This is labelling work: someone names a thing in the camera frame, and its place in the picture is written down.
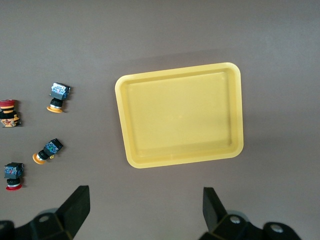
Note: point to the yellow plastic tray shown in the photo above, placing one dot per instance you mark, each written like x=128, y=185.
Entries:
x=180, y=117

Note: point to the red button orange body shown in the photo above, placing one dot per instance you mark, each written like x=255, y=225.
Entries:
x=8, y=115

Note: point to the yellow push button switch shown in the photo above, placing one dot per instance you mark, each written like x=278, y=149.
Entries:
x=51, y=147
x=59, y=92

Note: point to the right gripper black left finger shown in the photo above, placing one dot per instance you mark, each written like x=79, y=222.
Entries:
x=72, y=210

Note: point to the brown table cover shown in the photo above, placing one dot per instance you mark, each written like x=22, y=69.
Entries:
x=160, y=30

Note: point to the red button black body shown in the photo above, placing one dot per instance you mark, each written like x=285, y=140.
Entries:
x=13, y=171

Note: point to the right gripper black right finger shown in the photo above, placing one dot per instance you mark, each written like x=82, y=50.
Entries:
x=212, y=212

